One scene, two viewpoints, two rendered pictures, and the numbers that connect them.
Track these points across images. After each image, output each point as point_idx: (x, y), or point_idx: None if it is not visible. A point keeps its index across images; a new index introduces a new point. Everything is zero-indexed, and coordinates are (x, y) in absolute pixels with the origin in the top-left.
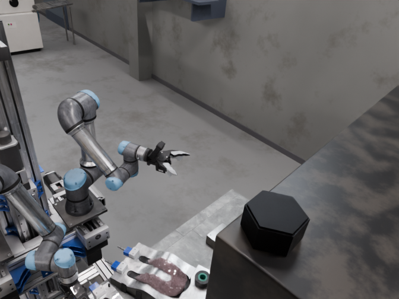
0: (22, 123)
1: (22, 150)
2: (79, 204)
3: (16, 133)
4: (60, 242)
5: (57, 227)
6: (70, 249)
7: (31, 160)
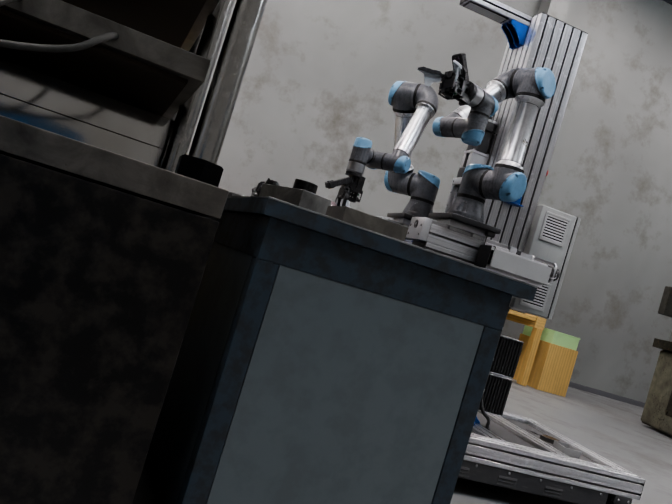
0: (509, 112)
1: (496, 144)
2: (455, 199)
3: (502, 123)
4: (387, 160)
5: (400, 151)
6: (368, 139)
7: (494, 160)
